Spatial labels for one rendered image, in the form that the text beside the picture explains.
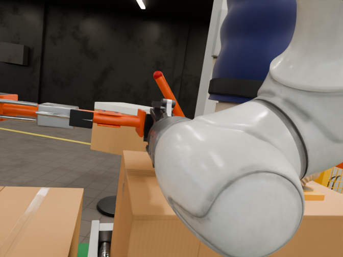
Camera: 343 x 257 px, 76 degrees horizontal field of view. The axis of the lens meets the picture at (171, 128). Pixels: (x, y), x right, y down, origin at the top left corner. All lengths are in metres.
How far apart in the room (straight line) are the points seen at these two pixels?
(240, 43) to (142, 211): 0.42
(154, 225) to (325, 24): 0.35
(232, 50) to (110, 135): 1.46
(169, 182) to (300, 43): 0.17
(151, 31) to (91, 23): 2.30
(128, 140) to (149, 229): 1.46
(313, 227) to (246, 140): 0.43
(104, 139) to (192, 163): 1.75
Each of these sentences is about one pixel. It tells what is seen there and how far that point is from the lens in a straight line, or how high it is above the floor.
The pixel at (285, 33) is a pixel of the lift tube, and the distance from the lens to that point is 0.59.
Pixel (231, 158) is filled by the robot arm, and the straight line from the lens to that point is 0.16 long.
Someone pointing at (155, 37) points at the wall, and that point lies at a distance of 8.78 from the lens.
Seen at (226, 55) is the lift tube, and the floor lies 1.26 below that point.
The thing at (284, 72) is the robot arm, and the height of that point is 1.18.
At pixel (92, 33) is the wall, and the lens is 9.51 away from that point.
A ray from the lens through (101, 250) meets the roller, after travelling 0.97.
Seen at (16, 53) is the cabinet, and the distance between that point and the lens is 10.68.
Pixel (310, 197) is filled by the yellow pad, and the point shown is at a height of 0.96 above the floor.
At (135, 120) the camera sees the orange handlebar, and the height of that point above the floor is 1.08.
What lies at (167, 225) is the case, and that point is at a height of 0.93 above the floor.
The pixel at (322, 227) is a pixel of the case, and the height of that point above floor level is 0.92.
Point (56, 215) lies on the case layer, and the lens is 1.19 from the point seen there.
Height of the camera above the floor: 1.14
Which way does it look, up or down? 8 degrees down
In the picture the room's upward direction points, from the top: 9 degrees clockwise
